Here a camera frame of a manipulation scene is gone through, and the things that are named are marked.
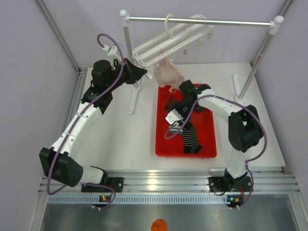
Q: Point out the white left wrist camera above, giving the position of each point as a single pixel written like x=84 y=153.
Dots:
x=112 y=52

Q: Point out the white rack base foot left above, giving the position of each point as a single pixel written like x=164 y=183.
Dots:
x=134 y=94

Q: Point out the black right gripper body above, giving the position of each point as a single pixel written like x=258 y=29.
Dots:
x=184 y=109

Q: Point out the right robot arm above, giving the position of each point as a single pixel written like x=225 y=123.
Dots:
x=244 y=131

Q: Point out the brown sock striped cuff long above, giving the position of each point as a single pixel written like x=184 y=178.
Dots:
x=175 y=126

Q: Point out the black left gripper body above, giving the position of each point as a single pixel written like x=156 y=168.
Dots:
x=129 y=77

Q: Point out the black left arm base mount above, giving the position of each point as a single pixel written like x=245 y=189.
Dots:
x=115 y=183

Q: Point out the white drying rack frame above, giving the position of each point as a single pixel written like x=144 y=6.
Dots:
x=273 y=27

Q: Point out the black striped sock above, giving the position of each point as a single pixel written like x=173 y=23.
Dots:
x=199 y=109
x=190 y=140

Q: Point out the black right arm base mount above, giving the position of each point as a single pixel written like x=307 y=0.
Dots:
x=223 y=184

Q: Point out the white clip sock hanger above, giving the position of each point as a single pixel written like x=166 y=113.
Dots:
x=168 y=43

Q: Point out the red plastic tray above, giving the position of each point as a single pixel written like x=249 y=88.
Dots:
x=203 y=123

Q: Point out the black striped sock upper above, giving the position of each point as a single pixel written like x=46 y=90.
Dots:
x=199 y=109

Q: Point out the black striped sock lower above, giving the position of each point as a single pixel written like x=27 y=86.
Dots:
x=190 y=140

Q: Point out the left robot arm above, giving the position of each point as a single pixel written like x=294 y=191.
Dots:
x=61 y=162

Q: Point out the aluminium mounting rail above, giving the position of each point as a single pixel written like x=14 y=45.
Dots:
x=266 y=181

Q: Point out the pale pink sock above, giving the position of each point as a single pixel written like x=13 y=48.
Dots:
x=167 y=74

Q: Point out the orange round object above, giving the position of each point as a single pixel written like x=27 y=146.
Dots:
x=159 y=225

